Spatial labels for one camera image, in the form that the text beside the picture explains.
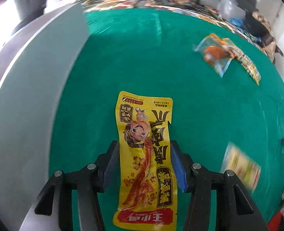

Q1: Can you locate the grey board panel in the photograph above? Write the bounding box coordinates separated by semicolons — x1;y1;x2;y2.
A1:
0;3;89;230

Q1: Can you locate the black bag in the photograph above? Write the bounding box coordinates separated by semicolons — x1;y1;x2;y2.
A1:
243;12;268;37

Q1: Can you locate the blue plastic bag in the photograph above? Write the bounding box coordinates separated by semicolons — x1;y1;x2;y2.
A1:
229;18;244;29

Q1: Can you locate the long yellow snack packet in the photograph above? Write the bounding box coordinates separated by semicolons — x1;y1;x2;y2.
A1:
113;91;177;230

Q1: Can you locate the cream biscuit packet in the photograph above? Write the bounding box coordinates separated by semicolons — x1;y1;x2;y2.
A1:
220;142;261;193

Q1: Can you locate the clear plastic bag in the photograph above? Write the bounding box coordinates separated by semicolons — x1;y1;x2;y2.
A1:
218;0;246;21

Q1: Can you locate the orange clear chicken packet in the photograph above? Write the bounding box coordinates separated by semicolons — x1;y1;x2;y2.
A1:
193;33;236;78

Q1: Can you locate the red black cable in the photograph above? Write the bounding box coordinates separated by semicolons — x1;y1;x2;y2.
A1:
267;209;284;231

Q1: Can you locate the long yellow patterned packet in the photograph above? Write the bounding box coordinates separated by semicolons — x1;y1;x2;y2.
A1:
223;38;261;85

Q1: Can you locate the green tablecloth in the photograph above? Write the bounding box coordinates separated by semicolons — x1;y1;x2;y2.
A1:
49;9;284;221

